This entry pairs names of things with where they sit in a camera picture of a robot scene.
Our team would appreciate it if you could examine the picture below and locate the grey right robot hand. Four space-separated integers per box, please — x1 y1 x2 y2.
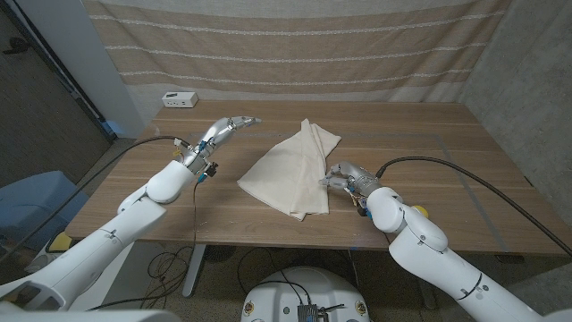
318 161 383 198

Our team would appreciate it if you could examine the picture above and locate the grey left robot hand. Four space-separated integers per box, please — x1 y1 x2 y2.
176 115 263 175

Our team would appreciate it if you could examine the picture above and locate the cream cheesecloth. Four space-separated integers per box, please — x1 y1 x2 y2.
236 118 343 222

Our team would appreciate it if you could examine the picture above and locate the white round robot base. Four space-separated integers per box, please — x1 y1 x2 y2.
240 266 371 322

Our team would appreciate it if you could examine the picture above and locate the white power strip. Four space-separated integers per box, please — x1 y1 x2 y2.
161 91 199 109

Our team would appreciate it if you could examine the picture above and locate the beige striped backdrop cloth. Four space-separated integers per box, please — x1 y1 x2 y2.
81 0 514 129

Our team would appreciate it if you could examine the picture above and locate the grey table leg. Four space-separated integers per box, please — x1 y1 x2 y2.
181 243 207 299

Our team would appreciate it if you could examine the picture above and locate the small grey base device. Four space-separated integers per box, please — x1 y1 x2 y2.
297 303 330 322

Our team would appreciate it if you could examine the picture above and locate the dark door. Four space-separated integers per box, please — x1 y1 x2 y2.
0 8 113 189

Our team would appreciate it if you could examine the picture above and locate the yellow floor pad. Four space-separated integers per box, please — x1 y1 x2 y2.
47 232 72 253

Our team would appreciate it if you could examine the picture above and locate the blue padded seat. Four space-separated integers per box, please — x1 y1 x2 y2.
0 170 88 251

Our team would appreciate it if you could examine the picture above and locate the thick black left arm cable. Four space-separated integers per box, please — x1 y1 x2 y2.
0 135 191 260

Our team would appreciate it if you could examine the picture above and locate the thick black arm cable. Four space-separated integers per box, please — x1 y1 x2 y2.
374 156 572 258
0 135 191 260

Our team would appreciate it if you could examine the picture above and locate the thin black left wrist cable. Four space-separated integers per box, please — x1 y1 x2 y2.
190 178 201 269

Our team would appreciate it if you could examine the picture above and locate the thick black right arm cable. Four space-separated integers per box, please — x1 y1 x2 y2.
374 156 572 258

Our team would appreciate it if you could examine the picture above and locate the black floor cable tangle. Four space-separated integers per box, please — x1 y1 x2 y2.
140 245 196 309

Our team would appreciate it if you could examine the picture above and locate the black door handle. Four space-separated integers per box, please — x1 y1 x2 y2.
2 36 30 55

